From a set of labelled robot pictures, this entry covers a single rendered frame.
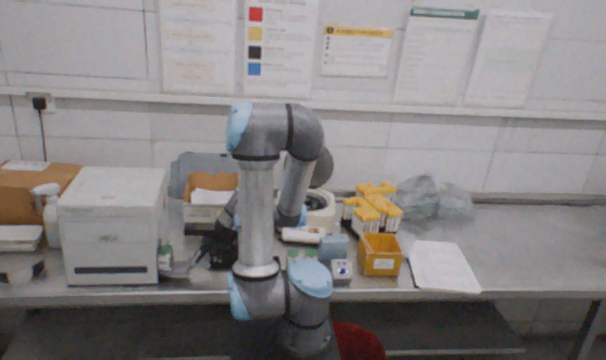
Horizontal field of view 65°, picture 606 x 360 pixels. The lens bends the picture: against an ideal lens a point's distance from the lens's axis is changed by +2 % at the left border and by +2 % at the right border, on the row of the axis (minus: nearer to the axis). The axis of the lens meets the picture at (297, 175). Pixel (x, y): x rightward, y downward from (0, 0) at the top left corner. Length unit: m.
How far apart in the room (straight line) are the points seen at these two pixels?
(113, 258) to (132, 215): 0.17
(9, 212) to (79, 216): 0.53
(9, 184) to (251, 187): 1.12
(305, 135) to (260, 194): 0.17
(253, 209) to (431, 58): 1.23
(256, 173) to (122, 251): 0.64
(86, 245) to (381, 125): 1.28
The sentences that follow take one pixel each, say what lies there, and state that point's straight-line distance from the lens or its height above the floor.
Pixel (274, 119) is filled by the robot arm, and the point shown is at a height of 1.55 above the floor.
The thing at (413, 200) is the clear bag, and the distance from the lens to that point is 2.10.
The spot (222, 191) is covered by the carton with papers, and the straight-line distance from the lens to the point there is 2.07.
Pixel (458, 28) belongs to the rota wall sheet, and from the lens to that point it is 2.10.
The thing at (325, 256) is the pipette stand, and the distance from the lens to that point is 1.72.
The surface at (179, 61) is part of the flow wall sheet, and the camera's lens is 1.96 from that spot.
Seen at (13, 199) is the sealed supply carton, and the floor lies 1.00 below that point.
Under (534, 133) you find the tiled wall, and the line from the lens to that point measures 2.45.
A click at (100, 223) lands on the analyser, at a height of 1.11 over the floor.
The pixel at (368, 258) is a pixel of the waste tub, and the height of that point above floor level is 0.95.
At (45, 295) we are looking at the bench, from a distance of 1.69.
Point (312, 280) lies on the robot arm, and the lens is 1.17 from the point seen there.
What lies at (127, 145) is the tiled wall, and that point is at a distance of 2.11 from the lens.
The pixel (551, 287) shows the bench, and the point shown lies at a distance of 1.97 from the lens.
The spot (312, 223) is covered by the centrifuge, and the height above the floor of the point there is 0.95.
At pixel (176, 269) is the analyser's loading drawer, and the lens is 1.63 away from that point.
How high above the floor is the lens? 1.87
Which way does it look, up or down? 25 degrees down
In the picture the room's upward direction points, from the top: 5 degrees clockwise
